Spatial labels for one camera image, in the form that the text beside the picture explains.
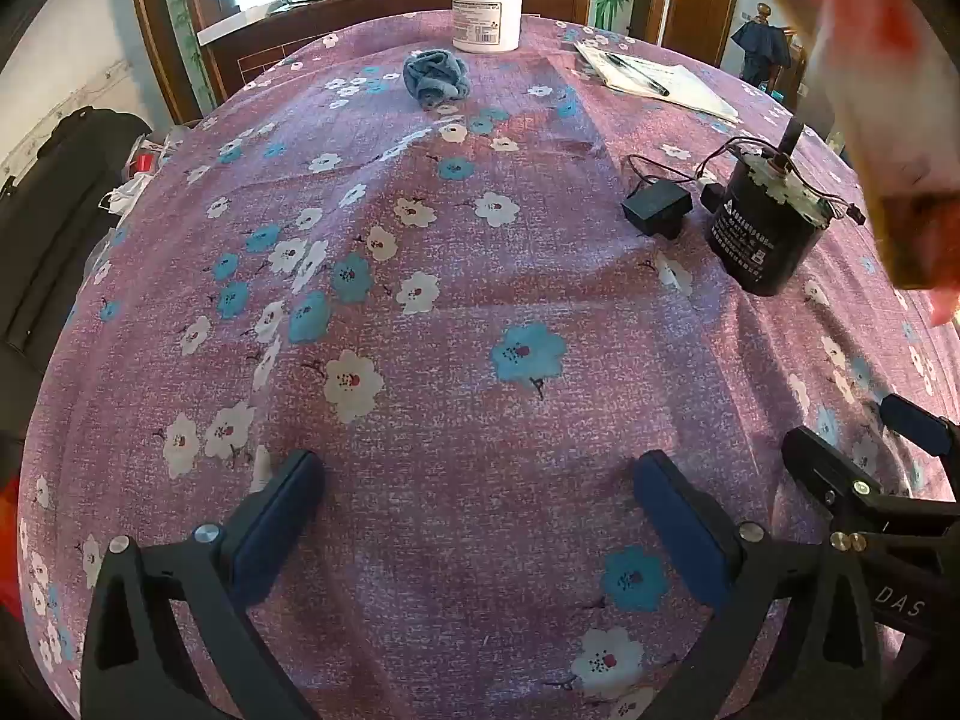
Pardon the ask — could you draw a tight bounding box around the black power adapter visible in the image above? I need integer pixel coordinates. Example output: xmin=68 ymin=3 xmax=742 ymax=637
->
xmin=621 ymin=178 xmax=692 ymax=241

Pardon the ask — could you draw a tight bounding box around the white notebook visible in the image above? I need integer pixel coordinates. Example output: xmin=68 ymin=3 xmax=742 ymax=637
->
xmin=574 ymin=39 xmax=740 ymax=125

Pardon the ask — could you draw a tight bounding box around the wooden mirror sideboard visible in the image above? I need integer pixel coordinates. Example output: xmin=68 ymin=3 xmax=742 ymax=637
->
xmin=126 ymin=0 xmax=597 ymax=125

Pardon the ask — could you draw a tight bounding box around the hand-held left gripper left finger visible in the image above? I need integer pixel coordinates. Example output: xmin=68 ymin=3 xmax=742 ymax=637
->
xmin=81 ymin=450 xmax=327 ymax=720

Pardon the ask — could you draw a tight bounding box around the yellow cardboard box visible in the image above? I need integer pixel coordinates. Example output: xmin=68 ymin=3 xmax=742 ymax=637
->
xmin=739 ymin=0 xmax=960 ymax=327

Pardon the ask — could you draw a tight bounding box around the black cable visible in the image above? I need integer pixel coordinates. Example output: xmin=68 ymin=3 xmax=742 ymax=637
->
xmin=626 ymin=136 xmax=758 ymax=212

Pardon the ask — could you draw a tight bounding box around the black suitcase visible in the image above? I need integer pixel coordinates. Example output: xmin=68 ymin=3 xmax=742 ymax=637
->
xmin=0 ymin=109 xmax=155 ymax=361

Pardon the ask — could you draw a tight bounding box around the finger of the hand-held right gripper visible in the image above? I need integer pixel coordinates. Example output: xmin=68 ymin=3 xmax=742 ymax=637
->
xmin=781 ymin=426 xmax=960 ymax=642
xmin=877 ymin=392 xmax=960 ymax=462

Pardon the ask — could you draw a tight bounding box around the blue-grey crumpled cloth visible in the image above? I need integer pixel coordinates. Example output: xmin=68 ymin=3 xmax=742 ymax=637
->
xmin=403 ymin=49 xmax=473 ymax=110

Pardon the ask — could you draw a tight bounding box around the black pen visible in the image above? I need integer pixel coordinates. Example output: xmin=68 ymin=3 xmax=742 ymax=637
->
xmin=604 ymin=51 xmax=671 ymax=98

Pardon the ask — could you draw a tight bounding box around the black cylindrical motor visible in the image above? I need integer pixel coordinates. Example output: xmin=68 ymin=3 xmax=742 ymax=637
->
xmin=703 ymin=120 xmax=863 ymax=297

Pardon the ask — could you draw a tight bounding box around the purple floral tablecloth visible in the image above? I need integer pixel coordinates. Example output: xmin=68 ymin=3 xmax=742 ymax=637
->
xmin=19 ymin=11 xmax=953 ymax=720

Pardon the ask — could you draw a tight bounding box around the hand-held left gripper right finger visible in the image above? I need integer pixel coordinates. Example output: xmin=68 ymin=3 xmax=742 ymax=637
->
xmin=631 ymin=450 xmax=882 ymax=720

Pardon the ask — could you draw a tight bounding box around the white plastic jar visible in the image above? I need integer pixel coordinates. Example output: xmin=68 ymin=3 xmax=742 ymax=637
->
xmin=452 ymin=0 xmax=524 ymax=55

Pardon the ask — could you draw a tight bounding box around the person in dark clothes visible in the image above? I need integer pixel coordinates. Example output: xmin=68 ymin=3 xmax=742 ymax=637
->
xmin=731 ymin=4 xmax=792 ymax=87

